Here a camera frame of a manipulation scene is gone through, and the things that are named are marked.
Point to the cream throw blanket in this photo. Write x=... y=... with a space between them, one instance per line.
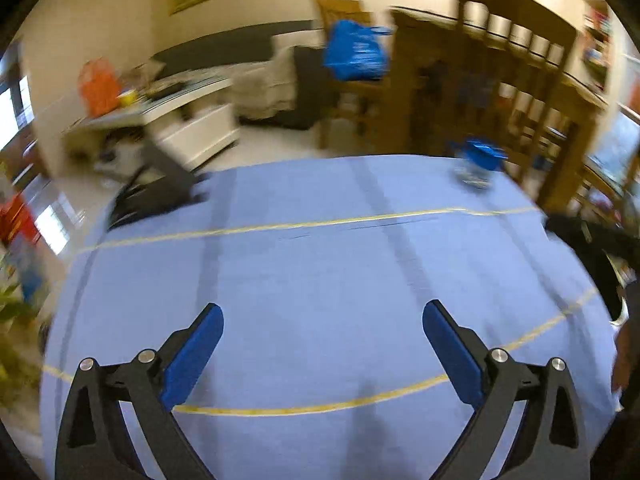
x=265 y=85

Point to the green houseplant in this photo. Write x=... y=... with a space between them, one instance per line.
x=15 y=340

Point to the blue plastic bag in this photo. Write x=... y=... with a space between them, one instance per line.
x=355 y=52

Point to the blue tablecloth with yellow lines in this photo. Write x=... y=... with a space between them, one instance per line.
x=320 y=285

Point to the dark grey sofa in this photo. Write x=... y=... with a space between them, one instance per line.
x=215 y=45

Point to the person's right forearm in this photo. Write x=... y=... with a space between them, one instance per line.
x=625 y=360

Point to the orange plastic bag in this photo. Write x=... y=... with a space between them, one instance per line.
x=100 y=87

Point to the light wooden chair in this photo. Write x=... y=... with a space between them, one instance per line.
x=340 y=7

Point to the blue-capped plastic bottle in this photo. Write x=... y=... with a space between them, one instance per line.
x=480 y=152

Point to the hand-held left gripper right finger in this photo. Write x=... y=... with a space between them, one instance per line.
x=450 y=355

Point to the dark wooden slatted chair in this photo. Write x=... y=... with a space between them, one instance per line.
x=520 y=7

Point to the black folding stand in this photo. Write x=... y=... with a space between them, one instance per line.
x=160 y=180

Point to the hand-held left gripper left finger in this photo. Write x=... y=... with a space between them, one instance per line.
x=195 y=355

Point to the red box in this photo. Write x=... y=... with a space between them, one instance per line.
x=20 y=220

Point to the white coffee table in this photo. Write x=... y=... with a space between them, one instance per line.
x=200 y=130

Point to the small yellow item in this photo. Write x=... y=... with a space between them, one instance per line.
x=127 y=96

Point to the shelf with colourful items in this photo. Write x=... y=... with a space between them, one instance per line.
x=597 y=45

